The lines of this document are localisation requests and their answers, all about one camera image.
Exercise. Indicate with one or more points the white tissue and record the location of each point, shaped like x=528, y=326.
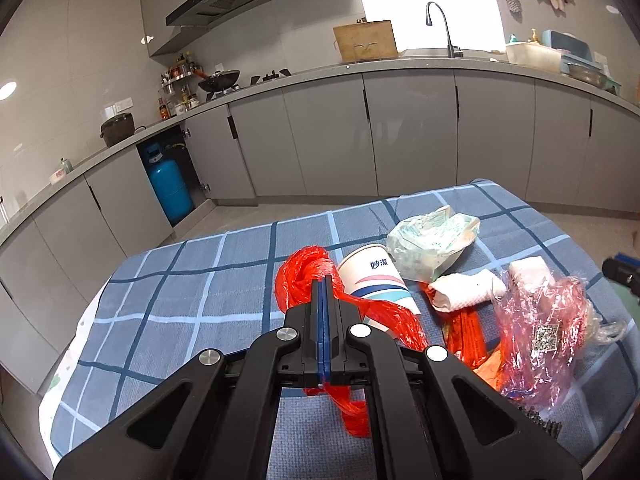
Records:
x=465, y=292

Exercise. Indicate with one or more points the black wok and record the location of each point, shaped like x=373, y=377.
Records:
x=220, y=80

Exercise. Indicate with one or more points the spice rack with bottles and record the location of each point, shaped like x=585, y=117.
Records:
x=180, y=85

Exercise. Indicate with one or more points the white plastic basin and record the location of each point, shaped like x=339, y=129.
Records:
x=532, y=56

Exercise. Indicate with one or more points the light blue dish rack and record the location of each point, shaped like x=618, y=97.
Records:
x=575, y=42

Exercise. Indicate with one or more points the small green jar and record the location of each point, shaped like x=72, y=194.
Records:
x=66, y=165

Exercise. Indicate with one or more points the pink transparent plastic bag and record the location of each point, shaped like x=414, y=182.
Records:
x=545, y=355

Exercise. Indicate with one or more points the blue plaid tablecloth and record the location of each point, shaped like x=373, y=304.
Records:
x=190, y=310

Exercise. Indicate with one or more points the rolled white paper wad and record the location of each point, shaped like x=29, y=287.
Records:
x=530, y=272

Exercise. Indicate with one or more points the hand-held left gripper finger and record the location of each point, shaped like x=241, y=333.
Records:
x=321, y=340
x=328, y=340

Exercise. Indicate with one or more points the red plastic bag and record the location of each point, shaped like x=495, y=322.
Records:
x=297, y=275

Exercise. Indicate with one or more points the orange red wrapper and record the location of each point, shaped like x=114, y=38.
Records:
x=465, y=335

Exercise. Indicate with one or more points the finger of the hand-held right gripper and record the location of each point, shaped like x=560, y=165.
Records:
x=620, y=272

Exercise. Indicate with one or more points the dark rice cooker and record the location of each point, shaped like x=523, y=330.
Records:
x=117, y=131

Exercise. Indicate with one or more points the cardboard box on counter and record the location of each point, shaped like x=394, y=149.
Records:
x=365, y=40

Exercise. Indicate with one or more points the grey kitchen counter cabinets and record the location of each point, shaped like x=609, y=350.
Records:
x=410, y=130

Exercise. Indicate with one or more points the blue gas cylinder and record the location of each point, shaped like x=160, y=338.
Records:
x=167, y=190

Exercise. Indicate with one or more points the metal basin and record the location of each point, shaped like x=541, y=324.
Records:
x=587, y=74

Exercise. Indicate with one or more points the black gooseneck faucet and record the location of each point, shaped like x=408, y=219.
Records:
x=450, y=35

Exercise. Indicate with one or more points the gas stove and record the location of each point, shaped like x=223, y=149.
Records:
x=265, y=79

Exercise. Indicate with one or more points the white striped paper cup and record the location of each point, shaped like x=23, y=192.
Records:
x=367, y=272

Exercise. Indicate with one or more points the crumpled clear plastic bag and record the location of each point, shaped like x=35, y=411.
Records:
x=430, y=245

